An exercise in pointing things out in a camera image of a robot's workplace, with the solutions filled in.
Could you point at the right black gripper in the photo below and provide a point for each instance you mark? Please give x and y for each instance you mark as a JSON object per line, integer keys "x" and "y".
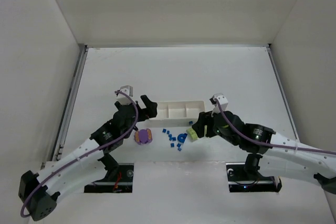
{"x": 203, "y": 124}

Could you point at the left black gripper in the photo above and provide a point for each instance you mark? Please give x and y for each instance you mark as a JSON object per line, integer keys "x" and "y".
{"x": 139, "y": 111}

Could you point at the purple butterfly lego assembly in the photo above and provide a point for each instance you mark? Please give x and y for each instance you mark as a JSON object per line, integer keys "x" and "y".
{"x": 143, "y": 136}

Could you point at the lime green lego brick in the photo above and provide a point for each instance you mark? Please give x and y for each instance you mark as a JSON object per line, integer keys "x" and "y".
{"x": 192, "y": 134}

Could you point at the blue arch lego piece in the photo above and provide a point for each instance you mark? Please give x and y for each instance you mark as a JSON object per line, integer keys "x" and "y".
{"x": 181, "y": 138}

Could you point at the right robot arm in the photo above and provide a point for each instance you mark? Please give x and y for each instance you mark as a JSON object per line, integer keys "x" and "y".
{"x": 270, "y": 154}

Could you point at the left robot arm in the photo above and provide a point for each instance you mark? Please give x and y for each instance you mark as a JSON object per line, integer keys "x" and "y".
{"x": 40, "y": 192}

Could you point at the white divided container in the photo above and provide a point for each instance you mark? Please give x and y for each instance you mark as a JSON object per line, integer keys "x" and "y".
{"x": 176, "y": 113}

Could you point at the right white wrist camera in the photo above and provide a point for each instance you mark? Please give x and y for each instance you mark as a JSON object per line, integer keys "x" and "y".
{"x": 221, "y": 99}

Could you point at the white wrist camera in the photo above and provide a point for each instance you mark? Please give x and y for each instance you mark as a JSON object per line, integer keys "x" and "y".
{"x": 124, "y": 94}
{"x": 221, "y": 99}

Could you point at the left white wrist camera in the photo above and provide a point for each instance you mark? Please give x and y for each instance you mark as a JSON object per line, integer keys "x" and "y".
{"x": 124, "y": 94}

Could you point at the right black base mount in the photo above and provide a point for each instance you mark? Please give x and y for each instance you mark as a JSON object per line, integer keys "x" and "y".
{"x": 239, "y": 181}

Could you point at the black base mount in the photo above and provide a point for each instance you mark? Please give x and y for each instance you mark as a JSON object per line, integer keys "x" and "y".
{"x": 118, "y": 182}
{"x": 239, "y": 181}

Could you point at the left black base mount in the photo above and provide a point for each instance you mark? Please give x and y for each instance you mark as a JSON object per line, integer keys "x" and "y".
{"x": 118, "y": 182}

